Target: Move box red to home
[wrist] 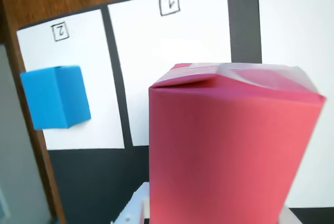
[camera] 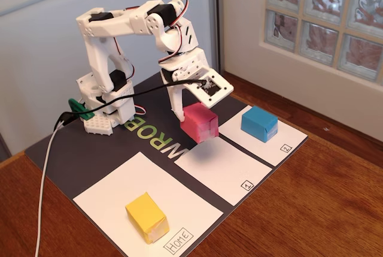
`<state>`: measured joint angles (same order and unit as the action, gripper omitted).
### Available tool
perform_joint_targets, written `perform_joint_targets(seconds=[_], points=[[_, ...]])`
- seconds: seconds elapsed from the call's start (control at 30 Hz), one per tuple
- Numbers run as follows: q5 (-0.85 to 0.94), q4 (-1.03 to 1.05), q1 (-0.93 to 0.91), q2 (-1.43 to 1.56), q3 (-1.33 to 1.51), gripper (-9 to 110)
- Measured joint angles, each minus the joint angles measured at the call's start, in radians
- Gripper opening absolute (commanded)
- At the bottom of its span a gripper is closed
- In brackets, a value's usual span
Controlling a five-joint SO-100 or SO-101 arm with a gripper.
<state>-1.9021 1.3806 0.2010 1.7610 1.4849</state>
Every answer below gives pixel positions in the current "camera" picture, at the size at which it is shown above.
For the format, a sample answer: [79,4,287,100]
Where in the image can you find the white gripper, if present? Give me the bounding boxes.
[158,47,208,123]

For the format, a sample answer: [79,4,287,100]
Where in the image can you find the red paper box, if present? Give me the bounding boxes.
[179,102,220,144]

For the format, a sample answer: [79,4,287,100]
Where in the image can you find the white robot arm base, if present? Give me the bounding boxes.
[76,72,136,135]

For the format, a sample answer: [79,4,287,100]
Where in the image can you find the blue paper box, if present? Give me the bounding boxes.
[241,105,279,143]

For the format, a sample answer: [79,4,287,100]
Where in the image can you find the white paper sheet marked home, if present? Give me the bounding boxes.
[72,151,224,255]

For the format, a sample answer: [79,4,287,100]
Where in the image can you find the yellow paper box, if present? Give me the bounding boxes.
[124,191,170,244]

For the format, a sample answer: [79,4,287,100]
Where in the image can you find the white paper sheet marked 1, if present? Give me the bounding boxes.
[173,132,273,207]

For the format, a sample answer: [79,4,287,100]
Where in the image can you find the green clamp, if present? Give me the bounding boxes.
[68,98,96,120]

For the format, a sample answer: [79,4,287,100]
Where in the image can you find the dark grey mat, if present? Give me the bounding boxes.
[24,64,309,257]

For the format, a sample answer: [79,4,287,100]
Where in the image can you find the white paper sheet marked 2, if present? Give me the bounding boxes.
[214,104,309,167]

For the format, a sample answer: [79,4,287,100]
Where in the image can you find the frosted door panel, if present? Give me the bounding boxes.
[0,0,216,162]

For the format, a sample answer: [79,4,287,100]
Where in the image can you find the glass block window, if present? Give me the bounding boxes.
[265,0,383,86]

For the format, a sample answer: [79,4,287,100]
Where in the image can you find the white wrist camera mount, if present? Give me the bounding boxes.
[185,65,235,108]

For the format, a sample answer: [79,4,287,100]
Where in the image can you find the red black servo wire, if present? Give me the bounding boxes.
[157,0,192,64]
[115,37,137,86]

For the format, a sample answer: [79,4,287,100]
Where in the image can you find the grey metal door frame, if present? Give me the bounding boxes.
[206,0,225,81]

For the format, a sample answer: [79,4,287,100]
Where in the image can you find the black camera cable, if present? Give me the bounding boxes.
[53,78,210,131]

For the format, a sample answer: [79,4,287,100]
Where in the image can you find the white cable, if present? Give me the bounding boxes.
[34,120,65,257]

